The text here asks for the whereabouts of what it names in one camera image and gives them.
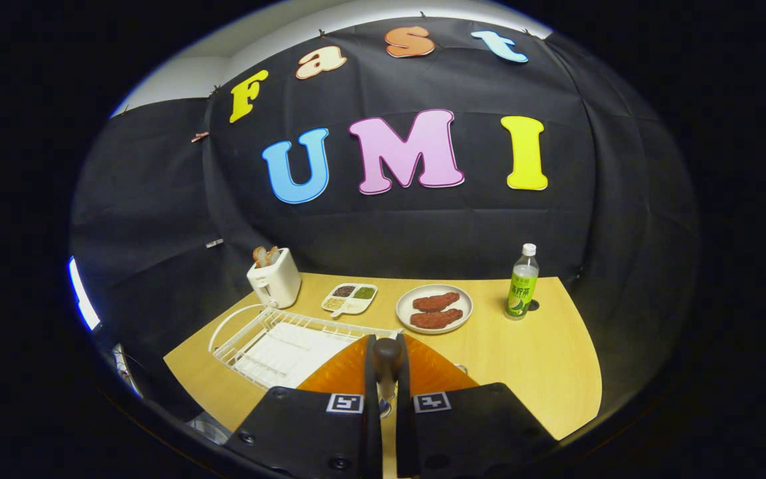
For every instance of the white divided bean tray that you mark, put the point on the white divided bean tray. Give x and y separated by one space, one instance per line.
350 299

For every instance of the silver clip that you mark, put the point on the silver clip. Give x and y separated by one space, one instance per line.
214 243

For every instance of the green tea bottle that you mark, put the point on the green tea bottle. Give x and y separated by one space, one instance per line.
521 286

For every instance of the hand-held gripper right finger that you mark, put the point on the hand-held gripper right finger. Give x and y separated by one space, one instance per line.
404 432

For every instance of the white toaster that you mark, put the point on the white toaster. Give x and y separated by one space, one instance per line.
276 283

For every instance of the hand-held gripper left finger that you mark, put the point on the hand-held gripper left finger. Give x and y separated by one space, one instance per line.
372 426

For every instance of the black backdrop cloth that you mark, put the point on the black backdrop cloth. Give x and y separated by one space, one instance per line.
423 233

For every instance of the white plate with meat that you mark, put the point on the white plate with meat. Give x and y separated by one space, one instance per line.
468 307

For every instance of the brown meat piece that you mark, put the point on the brown meat piece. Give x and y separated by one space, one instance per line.
436 319
436 301

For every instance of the bright monitor screen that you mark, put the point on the bright monitor screen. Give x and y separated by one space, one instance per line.
82 296

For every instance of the toast slice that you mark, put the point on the toast slice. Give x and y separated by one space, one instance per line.
260 257
272 255

